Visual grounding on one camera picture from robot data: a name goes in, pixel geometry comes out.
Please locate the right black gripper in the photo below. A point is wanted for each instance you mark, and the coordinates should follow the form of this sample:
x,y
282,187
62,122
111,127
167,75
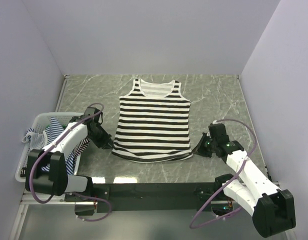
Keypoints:
x,y
199,149

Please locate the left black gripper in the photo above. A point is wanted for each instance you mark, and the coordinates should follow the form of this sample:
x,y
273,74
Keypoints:
x,y
103,143

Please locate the black white striped tank top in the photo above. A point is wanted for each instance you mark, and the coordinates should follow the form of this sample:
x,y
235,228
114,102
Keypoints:
x,y
153,123

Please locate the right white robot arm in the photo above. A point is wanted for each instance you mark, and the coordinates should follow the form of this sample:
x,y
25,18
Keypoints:
x,y
271,208

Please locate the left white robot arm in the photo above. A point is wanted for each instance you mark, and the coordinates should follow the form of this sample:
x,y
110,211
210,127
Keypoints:
x,y
46,171

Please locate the blue white striped tank top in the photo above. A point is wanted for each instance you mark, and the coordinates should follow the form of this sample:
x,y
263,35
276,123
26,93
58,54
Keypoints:
x,y
50,133

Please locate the dark thin striped garment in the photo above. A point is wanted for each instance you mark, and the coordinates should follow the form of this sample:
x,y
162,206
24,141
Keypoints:
x,y
80,147

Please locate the white plastic laundry basket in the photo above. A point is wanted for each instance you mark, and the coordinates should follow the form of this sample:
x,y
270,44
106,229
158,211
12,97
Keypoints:
x,y
41,122

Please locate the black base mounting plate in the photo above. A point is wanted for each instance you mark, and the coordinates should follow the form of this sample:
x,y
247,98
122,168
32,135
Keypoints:
x,y
155,196

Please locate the aluminium rail frame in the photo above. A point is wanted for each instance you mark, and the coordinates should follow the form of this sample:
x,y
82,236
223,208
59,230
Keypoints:
x,y
86,209

